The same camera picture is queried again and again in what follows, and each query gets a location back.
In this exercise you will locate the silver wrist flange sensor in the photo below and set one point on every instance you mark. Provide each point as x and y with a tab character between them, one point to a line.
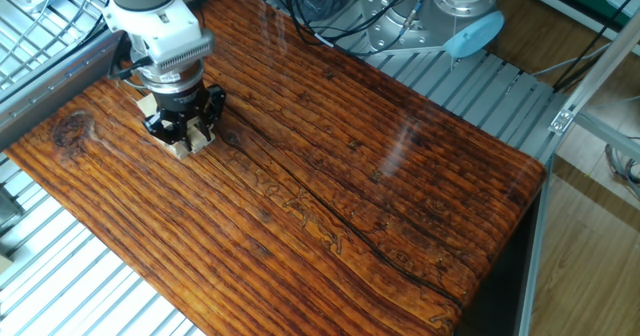
170	82

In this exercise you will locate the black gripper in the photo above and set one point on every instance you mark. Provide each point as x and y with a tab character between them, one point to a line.
180	103

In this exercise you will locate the aluminium frame crossbar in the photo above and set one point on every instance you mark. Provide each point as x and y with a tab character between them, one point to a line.
610	136

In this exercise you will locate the white zip tie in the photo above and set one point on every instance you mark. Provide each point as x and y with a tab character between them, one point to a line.
455	51

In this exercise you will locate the protruding wooden jenga block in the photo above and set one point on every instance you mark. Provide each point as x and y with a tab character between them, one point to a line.
195	140

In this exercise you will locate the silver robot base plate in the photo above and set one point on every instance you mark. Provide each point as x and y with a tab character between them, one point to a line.
380	31

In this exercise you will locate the silver corner bracket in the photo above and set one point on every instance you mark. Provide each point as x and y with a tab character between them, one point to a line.
561	121

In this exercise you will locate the aluminium frame post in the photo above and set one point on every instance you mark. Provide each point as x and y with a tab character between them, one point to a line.
605	61

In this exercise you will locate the wooden jenga block tower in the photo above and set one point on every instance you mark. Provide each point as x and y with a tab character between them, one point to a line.
180	152

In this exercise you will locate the grey table frame rail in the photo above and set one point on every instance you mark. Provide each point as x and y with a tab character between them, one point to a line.
532	276

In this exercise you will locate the grey aluminium beam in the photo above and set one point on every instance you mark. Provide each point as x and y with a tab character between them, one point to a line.
55	91

